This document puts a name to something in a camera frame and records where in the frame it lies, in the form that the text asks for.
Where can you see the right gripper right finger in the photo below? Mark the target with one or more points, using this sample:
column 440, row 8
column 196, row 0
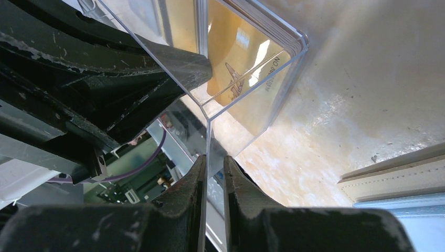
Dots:
column 256, row 222

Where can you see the yellow credit card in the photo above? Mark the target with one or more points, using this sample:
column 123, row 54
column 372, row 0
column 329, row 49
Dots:
column 242, row 60

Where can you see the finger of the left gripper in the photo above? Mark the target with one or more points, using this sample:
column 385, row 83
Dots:
column 75, row 86

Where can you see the clear plastic card box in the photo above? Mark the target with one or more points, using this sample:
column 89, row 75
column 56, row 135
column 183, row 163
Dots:
column 185, row 142

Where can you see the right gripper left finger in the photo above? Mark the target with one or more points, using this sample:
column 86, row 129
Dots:
column 173, row 221

